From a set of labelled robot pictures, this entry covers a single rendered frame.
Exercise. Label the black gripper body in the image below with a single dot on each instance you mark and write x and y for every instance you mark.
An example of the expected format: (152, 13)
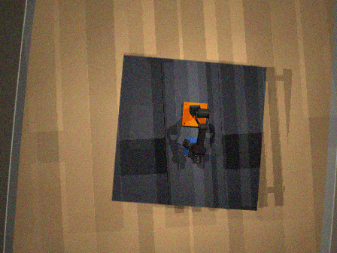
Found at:
(186, 143)

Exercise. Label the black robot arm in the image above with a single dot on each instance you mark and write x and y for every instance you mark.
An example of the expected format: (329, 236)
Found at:
(199, 148)

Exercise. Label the blue circuit board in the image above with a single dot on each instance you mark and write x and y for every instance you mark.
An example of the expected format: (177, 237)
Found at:
(187, 150)

